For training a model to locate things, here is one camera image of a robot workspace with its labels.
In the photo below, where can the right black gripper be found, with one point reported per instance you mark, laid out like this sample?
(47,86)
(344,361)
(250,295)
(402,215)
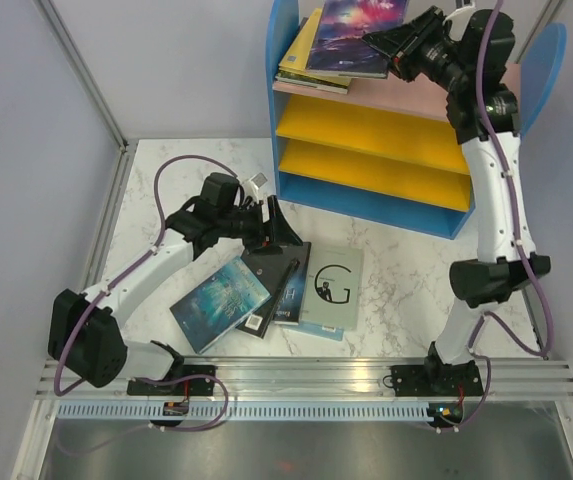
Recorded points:
(402,43)

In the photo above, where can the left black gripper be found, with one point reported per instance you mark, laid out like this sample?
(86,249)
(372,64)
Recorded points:
(276,231)

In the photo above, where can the purple Robinson Crusoe book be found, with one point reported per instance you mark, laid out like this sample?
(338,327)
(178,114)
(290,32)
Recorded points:
(338,48)

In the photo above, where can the dark Wuthering Heights book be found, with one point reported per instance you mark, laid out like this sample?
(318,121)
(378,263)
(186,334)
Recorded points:
(289,308)

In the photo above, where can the yellow paperback book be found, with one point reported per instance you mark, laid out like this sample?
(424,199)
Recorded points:
(296,57)

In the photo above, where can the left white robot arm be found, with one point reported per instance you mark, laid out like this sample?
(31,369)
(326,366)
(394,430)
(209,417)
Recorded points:
(85,332)

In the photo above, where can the black notebook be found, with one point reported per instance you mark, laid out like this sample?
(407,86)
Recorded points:
(274,267)

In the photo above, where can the grey book with G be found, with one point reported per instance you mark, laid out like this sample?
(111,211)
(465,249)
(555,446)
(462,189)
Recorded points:
(333,281)

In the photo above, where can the light blue thin book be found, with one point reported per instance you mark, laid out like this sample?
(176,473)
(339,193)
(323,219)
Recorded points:
(331,333)

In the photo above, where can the teal blue book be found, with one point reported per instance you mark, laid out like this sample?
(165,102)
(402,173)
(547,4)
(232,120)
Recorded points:
(218,304)

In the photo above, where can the blue shelf with coloured boards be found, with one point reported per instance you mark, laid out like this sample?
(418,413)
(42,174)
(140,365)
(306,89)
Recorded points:
(384,151)

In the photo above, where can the green gold fantasy book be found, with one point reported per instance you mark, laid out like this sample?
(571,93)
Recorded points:
(340,86)

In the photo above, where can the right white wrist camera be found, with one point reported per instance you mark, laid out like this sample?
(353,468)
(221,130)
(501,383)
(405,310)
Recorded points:
(463,8)

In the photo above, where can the right aluminium frame post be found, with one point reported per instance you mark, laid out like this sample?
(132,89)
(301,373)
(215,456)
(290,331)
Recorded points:
(532,18)

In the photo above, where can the aluminium frame post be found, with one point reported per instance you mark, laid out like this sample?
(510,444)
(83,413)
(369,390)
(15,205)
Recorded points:
(79,66)
(532,18)

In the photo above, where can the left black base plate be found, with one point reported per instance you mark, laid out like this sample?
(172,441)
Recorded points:
(184,381)

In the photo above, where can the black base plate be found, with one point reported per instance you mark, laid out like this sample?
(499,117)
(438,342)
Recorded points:
(416,381)
(184,381)

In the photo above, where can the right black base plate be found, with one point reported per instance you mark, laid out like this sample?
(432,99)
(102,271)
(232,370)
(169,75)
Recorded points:
(416,381)

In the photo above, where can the left aluminium frame post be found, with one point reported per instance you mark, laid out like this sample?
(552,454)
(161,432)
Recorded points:
(79,66)

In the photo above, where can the light blue slotted cable duct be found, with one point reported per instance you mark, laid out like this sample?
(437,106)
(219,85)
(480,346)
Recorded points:
(205,410)

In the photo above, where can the aluminium mounting rail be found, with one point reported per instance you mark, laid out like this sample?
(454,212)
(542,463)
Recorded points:
(290,378)

